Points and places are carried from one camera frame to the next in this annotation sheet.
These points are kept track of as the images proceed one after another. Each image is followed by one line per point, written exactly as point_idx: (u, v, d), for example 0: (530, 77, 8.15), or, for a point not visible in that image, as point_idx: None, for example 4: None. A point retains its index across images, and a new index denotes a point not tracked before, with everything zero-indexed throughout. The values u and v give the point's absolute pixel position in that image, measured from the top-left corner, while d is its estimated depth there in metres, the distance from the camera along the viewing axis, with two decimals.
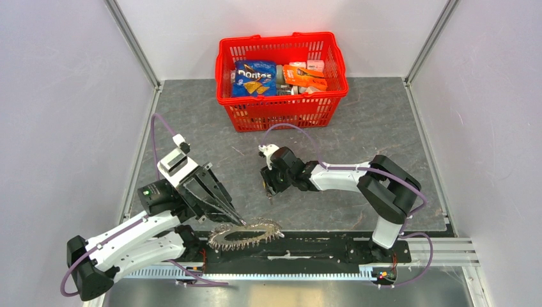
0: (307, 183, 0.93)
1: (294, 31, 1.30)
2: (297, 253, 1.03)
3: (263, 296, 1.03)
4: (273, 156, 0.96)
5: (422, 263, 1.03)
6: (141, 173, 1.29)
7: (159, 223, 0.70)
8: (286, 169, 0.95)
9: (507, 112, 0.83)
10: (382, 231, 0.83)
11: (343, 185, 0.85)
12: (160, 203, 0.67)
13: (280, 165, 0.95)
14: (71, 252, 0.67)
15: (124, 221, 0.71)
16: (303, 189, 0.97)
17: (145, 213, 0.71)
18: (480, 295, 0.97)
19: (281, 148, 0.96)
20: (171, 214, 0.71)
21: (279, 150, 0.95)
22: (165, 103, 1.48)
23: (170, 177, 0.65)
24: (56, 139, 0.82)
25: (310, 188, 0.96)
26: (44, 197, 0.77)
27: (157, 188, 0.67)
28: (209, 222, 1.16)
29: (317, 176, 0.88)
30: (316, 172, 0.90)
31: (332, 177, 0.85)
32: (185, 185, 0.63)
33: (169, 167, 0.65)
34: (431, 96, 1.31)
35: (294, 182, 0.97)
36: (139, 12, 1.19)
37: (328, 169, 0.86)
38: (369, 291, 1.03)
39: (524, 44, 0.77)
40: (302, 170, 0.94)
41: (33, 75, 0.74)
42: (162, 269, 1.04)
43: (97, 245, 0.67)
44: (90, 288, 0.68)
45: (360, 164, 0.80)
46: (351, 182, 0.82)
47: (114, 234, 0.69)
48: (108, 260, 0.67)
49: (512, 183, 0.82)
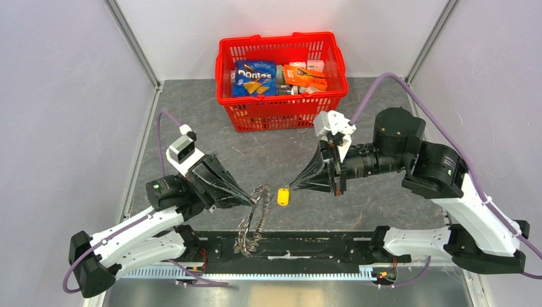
0: (445, 187, 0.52)
1: (294, 31, 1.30)
2: (297, 253, 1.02)
3: (263, 295, 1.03)
4: (390, 131, 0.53)
5: (422, 263, 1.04)
6: (142, 173, 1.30)
7: (163, 220, 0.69)
8: (407, 155, 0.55)
9: (507, 111, 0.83)
10: (406, 247, 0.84)
11: (474, 228, 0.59)
12: (169, 197, 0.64)
13: (395, 147, 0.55)
14: (75, 248, 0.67)
15: (128, 218, 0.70)
16: (422, 194, 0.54)
17: (149, 210, 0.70)
18: (480, 295, 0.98)
19: (400, 114, 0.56)
20: (176, 212, 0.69)
21: (403, 120, 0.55)
22: (165, 103, 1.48)
23: (179, 165, 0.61)
24: (57, 139, 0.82)
25: (438, 195, 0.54)
26: (45, 197, 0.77)
27: (167, 183, 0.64)
28: (209, 224, 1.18)
29: (470, 206, 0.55)
30: (467, 186, 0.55)
31: (482, 217, 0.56)
32: (194, 171, 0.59)
33: (178, 149, 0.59)
34: (431, 96, 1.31)
35: (413, 180, 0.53)
36: (140, 12, 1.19)
37: (483, 203, 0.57)
38: (369, 291, 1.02)
39: (524, 43, 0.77)
40: (445, 167, 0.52)
41: (34, 74, 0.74)
42: (162, 269, 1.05)
43: (101, 240, 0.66)
44: (93, 284, 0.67)
45: (517, 226, 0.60)
46: (493, 238, 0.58)
47: (118, 230, 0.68)
48: (113, 256, 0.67)
49: (512, 183, 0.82)
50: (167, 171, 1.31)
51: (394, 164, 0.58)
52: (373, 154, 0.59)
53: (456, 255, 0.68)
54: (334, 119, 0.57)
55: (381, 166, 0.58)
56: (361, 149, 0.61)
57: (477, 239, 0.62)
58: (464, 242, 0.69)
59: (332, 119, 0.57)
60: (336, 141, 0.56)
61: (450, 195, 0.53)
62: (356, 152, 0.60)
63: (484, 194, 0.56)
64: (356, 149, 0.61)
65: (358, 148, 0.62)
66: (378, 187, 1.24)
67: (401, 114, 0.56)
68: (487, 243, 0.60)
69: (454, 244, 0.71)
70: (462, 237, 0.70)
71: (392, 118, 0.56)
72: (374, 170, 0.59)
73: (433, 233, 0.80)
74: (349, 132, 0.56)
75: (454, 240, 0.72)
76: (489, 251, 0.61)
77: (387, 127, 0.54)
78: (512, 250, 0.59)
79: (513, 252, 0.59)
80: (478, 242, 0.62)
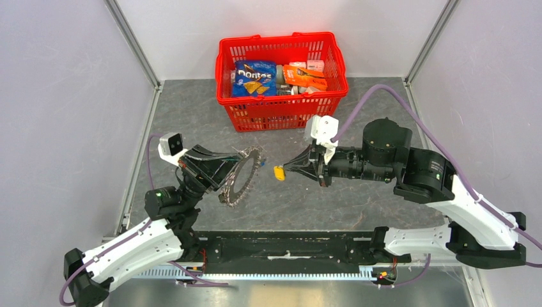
0: (436, 192, 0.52)
1: (294, 31, 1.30)
2: (297, 253, 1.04)
3: (263, 295, 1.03)
4: (379, 143, 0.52)
5: (422, 263, 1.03)
6: (142, 173, 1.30)
7: (154, 236, 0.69)
8: (397, 165, 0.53)
9: (508, 110, 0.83)
10: (412, 249, 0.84)
11: (472, 225, 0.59)
12: (169, 206, 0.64)
13: (384, 158, 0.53)
14: (69, 265, 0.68)
15: (121, 234, 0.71)
16: (414, 201, 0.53)
17: (140, 226, 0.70)
18: (480, 295, 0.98)
19: (387, 125, 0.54)
20: (165, 226, 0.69)
21: (393, 132, 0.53)
22: (165, 103, 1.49)
23: (170, 157, 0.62)
24: (57, 139, 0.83)
25: (430, 199, 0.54)
26: (45, 197, 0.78)
27: (169, 193, 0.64)
28: (209, 223, 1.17)
29: (462, 205, 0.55)
30: (456, 186, 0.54)
31: (478, 216, 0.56)
32: (189, 156, 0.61)
33: (167, 139, 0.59)
34: (431, 96, 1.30)
35: (406, 188, 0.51)
36: (140, 12, 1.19)
37: (475, 202, 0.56)
38: (369, 291, 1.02)
39: (524, 43, 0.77)
40: (434, 173, 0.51)
41: (33, 74, 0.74)
42: (161, 269, 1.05)
43: (93, 258, 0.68)
44: (86, 299, 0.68)
45: (512, 219, 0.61)
46: (491, 234, 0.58)
47: (110, 247, 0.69)
48: (105, 272, 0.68)
49: (512, 183, 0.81)
50: (167, 171, 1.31)
51: (379, 173, 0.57)
52: (361, 160, 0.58)
53: (459, 253, 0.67)
54: (325, 128, 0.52)
55: (365, 173, 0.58)
56: (348, 153, 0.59)
57: (477, 236, 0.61)
58: (466, 240, 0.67)
59: (321, 126, 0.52)
60: (317, 150, 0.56)
61: (442, 198, 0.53)
62: (342, 154, 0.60)
63: (474, 192, 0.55)
64: (344, 152, 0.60)
65: (345, 150, 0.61)
66: (378, 187, 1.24)
67: (389, 125, 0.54)
68: (487, 239, 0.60)
69: (456, 242, 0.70)
70: (463, 235, 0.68)
71: (381, 128, 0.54)
72: (358, 174, 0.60)
73: (433, 231, 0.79)
74: (331, 146, 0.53)
75: (456, 236, 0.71)
76: (491, 247, 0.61)
77: (376, 139, 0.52)
78: (512, 244, 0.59)
79: (514, 245, 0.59)
80: (478, 238, 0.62)
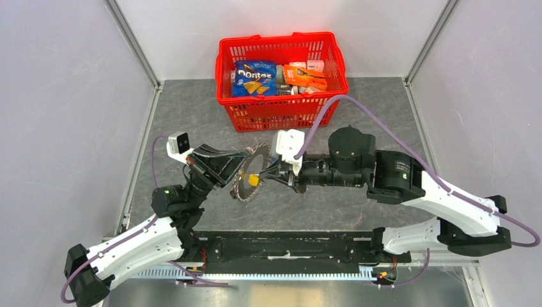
0: (406, 192, 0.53)
1: (294, 31, 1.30)
2: (297, 253, 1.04)
3: (263, 295, 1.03)
4: (344, 152, 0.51)
5: (422, 263, 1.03)
6: (142, 173, 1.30)
7: (159, 234, 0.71)
8: (365, 171, 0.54)
9: (508, 111, 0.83)
10: (408, 245, 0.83)
11: (451, 216, 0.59)
12: (176, 203, 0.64)
13: (351, 165, 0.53)
14: (71, 261, 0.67)
15: (125, 231, 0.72)
16: (388, 202, 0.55)
17: (145, 224, 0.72)
18: (480, 295, 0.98)
19: (348, 133, 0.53)
20: (170, 226, 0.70)
21: (353, 139, 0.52)
22: (165, 103, 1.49)
23: (179, 155, 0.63)
24: (57, 138, 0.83)
25: (403, 199, 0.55)
26: (45, 196, 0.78)
27: (176, 190, 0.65)
28: (208, 223, 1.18)
29: (433, 200, 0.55)
30: (425, 183, 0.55)
31: (452, 206, 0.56)
32: (197, 154, 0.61)
33: (176, 137, 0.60)
34: (431, 96, 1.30)
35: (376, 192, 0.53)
36: (140, 12, 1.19)
37: (448, 194, 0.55)
38: (369, 291, 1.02)
39: (524, 43, 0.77)
40: (400, 173, 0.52)
41: (33, 73, 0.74)
42: (161, 269, 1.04)
43: (98, 253, 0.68)
44: (88, 296, 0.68)
45: (491, 204, 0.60)
46: (472, 221, 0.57)
47: (114, 243, 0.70)
48: (108, 268, 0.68)
49: (511, 183, 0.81)
50: (167, 171, 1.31)
51: (349, 179, 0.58)
52: (330, 168, 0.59)
53: (450, 245, 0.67)
54: (287, 142, 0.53)
55: (337, 179, 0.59)
56: (317, 163, 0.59)
57: (461, 225, 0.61)
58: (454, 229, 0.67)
59: (285, 141, 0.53)
60: (285, 165, 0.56)
61: (415, 196, 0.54)
62: (310, 162, 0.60)
63: (444, 185, 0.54)
64: (312, 161, 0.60)
65: (314, 158, 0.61)
66: None
67: (349, 132, 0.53)
68: (470, 228, 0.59)
69: (447, 235, 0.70)
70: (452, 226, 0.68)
71: (342, 136, 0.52)
72: (330, 181, 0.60)
73: (424, 226, 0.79)
74: (294, 162, 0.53)
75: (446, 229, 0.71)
76: (476, 235, 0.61)
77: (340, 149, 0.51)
78: (495, 228, 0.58)
79: (497, 230, 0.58)
80: (463, 228, 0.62)
